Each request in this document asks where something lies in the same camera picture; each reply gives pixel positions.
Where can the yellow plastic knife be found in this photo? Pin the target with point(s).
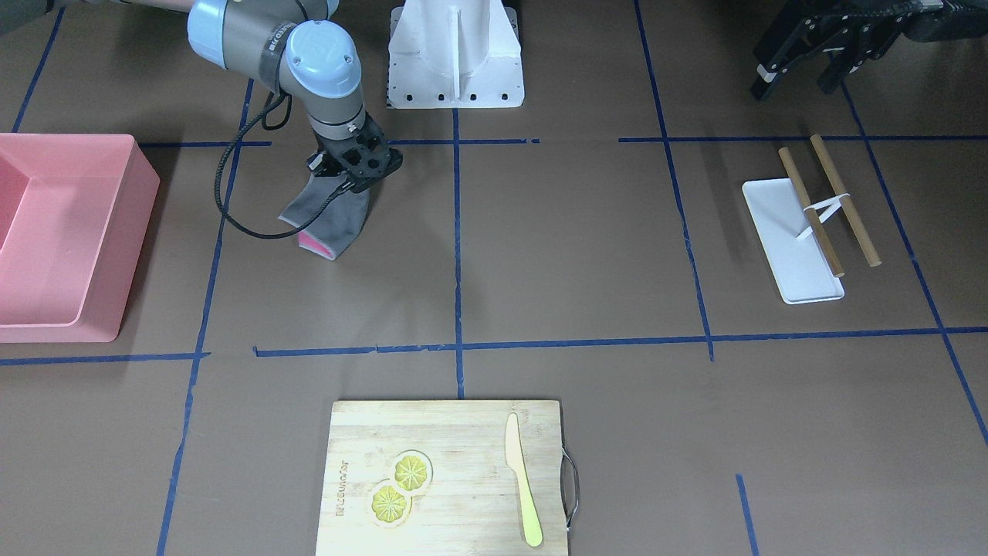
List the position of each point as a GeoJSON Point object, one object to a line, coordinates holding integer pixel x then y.
{"type": "Point", "coordinates": [531, 525]}

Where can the grey wiping cloth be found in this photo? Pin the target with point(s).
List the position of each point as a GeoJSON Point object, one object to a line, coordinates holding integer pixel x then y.
{"type": "Point", "coordinates": [337, 226]}

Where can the bamboo cutting board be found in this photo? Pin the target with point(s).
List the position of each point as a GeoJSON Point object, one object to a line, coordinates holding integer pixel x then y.
{"type": "Point", "coordinates": [448, 456]}

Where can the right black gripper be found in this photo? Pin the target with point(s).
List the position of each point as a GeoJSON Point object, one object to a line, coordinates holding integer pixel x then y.
{"type": "Point", "coordinates": [325, 161]}

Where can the front lemon slice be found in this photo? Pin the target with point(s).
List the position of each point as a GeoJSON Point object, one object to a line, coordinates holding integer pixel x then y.
{"type": "Point", "coordinates": [389, 505]}

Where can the white rack tray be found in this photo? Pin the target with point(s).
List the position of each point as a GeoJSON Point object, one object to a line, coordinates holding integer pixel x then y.
{"type": "Point", "coordinates": [798, 263]}

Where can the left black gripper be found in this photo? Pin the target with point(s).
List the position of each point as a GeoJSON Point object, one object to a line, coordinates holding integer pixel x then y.
{"type": "Point", "coordinates": [932, 26]}

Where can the wooden rack rod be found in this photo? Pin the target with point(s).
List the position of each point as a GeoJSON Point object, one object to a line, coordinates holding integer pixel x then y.
{"type": "Point", "coordinates": [849, 208]}
{"type": "Point", "coordinates": [819, 232]}

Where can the white rack bracket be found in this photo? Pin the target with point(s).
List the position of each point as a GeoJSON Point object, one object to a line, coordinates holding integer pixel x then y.
{"type": "Point", "coordinates": [820, 212]}

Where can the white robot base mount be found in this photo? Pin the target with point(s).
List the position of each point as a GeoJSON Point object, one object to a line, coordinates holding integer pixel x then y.
{"type": "Point", "coordinates": [454, 55]}

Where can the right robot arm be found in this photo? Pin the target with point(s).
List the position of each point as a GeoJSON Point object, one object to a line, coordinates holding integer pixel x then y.
{"type": "Point", "coordinates": [296, 51]}

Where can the pink plastic bin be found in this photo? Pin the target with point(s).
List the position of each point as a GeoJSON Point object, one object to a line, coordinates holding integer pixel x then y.
{"type": "Point", "coordinates": [75, 209]}

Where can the metal cutting board handle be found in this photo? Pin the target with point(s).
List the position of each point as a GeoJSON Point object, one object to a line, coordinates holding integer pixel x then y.
{"type": "Point", "coordinates": [571, 492]}

